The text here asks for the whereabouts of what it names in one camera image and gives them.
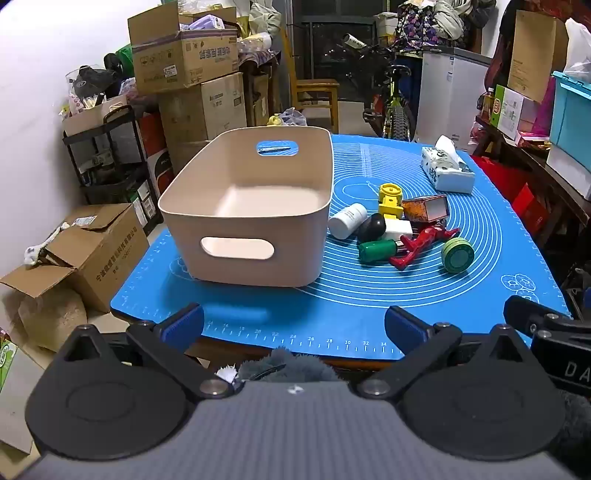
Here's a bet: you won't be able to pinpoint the teal plastic crate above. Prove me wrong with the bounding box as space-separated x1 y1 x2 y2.
549 71 591 160

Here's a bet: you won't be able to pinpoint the bicycle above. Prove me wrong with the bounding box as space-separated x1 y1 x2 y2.
342 32 416 141

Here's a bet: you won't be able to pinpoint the green handle with metal tip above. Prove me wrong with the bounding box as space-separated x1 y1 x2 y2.
358 239 407 266

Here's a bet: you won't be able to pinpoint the patterned tissue pack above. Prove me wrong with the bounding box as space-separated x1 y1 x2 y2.
420 135 476 195

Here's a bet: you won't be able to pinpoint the flat upright cardboard box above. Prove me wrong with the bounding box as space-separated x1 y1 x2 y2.
507 9 570 104

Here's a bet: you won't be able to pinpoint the black bag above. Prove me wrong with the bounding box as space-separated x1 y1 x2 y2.
71 65 121 100

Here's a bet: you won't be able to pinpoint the white chest freezer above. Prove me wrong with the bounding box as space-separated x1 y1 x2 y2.
416 46 492 148

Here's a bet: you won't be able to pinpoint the burlap sack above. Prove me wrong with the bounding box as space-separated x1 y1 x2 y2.
18 286 88 354

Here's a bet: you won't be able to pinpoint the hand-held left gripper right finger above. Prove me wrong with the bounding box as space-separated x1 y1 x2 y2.
355 305 533 401

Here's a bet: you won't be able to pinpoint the wooden chair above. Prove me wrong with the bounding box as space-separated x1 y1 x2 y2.
281 28 340 134

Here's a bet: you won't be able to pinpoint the white box under crate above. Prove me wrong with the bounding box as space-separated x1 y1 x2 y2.
547 145 591 199

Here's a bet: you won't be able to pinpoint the green printed box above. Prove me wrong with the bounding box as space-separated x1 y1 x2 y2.
0 339 19 393

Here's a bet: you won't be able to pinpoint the pale green curtain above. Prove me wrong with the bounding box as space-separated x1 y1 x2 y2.
249 0 282 38

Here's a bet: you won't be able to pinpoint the yellow plastic toy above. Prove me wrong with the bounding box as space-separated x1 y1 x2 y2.
378 183 405 220

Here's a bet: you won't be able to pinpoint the cardboard tray with clutter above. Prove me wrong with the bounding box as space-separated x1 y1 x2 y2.
62 95 130 137

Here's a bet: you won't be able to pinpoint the open taped cardboard box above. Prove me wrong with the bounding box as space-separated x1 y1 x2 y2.
128 2 240 95

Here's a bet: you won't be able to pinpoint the orange patterned small box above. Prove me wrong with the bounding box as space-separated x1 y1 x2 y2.
402 194 451 224

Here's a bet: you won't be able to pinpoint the white charger plug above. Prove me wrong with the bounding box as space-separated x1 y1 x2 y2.
382 218 413 241

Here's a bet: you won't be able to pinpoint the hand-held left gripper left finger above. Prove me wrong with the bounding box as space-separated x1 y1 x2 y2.
55 302 236 401

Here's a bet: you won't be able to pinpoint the red toy figure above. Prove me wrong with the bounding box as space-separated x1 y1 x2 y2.
389 226 461 272

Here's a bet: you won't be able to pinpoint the white pill bottle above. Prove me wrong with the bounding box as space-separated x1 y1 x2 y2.
328 203 368 241

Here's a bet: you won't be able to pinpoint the plain cardboard box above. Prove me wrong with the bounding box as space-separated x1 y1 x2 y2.
168 138 218 176

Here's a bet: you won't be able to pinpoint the black utility cart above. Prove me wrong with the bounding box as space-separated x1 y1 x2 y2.
62 105 162 232

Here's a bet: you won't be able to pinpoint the blue silicone baking mat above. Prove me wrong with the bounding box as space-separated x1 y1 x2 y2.
110 134 573 361

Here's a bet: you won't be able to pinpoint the green and white carton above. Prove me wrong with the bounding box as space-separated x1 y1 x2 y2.
489 84 525 141

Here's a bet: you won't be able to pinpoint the grey fuzzy robe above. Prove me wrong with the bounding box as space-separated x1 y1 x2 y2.
217 348 591 476

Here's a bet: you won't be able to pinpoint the open cardboard box with flaps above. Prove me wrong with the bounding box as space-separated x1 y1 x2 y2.
0 203 151 315

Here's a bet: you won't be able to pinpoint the large cardboard box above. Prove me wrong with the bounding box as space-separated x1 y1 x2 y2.
157 71 247 144

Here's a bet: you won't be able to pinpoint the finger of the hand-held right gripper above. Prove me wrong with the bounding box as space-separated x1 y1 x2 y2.
503 295 591 344

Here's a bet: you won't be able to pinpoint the beige plastic storage bin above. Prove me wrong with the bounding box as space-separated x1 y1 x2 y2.
158 126 334 288

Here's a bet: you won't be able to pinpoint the white plastic bag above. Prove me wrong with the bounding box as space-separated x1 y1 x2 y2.
563 17 591 84

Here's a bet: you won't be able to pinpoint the floral cloth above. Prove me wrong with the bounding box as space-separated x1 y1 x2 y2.
397 0 462 58

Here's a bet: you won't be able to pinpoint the red gift box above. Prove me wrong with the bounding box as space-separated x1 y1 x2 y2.
510 182 550 232

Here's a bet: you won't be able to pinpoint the black egg-shaped object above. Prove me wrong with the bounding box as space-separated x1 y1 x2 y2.
356 213 387 243

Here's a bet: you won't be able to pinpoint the dark wooden side table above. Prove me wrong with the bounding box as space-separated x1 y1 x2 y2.
473 115 591 241

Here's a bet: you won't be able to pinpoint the grey jacket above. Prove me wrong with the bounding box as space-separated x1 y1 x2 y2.
434 0 497 40

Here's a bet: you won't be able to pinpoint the red and black appliance box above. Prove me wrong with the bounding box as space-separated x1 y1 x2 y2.
139 111 176 185

